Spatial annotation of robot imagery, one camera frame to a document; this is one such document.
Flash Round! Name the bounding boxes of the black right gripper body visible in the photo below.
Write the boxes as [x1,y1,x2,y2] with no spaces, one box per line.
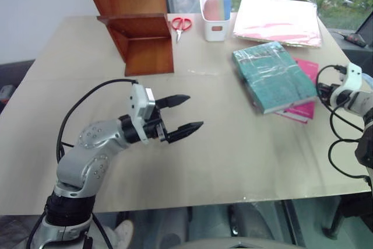
[316,82,336,101]

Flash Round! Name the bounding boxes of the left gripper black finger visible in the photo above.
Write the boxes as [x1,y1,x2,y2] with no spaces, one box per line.
[156,94,191,112]
[166,121,205,145]

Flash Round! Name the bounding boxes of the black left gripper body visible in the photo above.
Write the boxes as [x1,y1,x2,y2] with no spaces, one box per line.
[143,100,170,145]

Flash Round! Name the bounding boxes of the magenta book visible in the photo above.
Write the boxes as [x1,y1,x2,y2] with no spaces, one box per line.
[273,57,320,124]

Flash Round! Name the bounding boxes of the brown wooden bookshelf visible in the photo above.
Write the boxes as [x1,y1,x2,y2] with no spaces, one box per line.
[78,0,175,78]

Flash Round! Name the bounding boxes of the teal wrapped book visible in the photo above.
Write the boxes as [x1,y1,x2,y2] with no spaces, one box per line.
[231,41,319,115]

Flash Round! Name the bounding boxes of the black device with red part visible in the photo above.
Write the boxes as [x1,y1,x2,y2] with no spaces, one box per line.
[333,30,368,48]

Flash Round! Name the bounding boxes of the dark grey furniture piece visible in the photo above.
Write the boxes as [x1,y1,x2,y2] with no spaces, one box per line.
[339,12,373,71]

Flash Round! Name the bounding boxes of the white plastic holder bin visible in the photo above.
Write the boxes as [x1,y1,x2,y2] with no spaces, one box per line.
[199,0,232,43]

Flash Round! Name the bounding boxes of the pastel rainbow striped pad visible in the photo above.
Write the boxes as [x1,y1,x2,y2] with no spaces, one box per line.
[203,0,232,21]

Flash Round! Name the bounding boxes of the white rounded shape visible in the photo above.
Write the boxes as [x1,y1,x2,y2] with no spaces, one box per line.
[112,219,135,249]

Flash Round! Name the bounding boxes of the black metal stand leg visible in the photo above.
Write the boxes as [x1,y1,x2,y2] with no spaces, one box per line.
[321,196,373,239]

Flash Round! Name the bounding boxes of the grey and red object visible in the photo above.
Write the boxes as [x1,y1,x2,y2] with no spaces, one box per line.
[0,85,16,105]

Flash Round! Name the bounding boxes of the dark grey couch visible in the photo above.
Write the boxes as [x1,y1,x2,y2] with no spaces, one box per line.
[0,59,36,115]

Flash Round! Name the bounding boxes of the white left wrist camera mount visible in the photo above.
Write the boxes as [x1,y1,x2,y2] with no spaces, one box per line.
[129,83,157,145]

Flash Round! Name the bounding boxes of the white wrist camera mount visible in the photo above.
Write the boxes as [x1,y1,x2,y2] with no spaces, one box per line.
[330,62,364,107]
[129,83,157,145]

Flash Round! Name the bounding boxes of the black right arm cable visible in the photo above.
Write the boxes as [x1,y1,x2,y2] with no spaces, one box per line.
[315,64,371,183]

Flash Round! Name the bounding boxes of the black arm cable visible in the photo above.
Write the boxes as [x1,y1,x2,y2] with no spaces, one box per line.
[315,64,371,183]
[55,78,139,165]

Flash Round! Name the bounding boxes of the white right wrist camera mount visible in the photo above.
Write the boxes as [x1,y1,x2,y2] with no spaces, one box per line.
[330,62,364,107]

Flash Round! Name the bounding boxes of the red handled scissors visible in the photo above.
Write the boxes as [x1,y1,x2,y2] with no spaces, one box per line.
[171,16,194,44]

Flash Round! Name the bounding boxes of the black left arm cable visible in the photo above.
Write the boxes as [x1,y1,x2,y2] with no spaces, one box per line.
[55,78,139,165]

